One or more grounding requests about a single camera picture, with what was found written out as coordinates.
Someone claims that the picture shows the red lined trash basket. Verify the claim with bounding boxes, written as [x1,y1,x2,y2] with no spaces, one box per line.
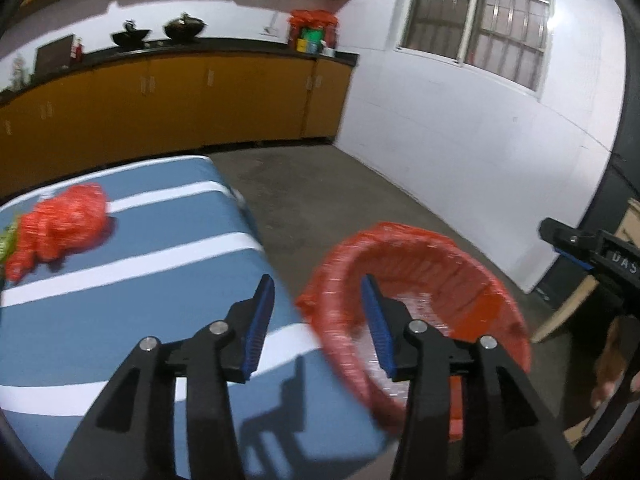
[295,222,532,434]

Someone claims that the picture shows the orange lower kitchen cabinets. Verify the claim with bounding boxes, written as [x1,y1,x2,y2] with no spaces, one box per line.
[1,38,358,197]

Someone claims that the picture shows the right hand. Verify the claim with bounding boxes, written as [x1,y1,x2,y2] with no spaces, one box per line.
[590,316,639,408]

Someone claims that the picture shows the blue white striped tablecloth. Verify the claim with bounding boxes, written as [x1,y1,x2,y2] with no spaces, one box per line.
[1,156,390,479]

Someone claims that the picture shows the lime green paw-print bag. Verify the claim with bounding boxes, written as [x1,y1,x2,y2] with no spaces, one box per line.
[0,217,20,264]

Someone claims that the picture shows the barred window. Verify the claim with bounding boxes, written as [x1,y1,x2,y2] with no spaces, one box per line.
[398,0,552,92]

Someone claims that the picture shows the clear jar on counter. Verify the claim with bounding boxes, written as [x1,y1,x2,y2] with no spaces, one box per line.
[11,54,29,92]

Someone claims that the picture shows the red bag condiment rack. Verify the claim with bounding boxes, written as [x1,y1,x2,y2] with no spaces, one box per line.
[288,10,340,58]

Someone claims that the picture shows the dark cutting board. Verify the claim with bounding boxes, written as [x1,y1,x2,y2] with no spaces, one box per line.
[32,35,75,79]

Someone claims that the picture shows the black wok with ladle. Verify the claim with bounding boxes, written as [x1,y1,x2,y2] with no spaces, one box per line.
[111,20,151,50]

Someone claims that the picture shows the black wok with lid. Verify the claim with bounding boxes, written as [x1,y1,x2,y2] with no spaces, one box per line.
[163,13,206,44]

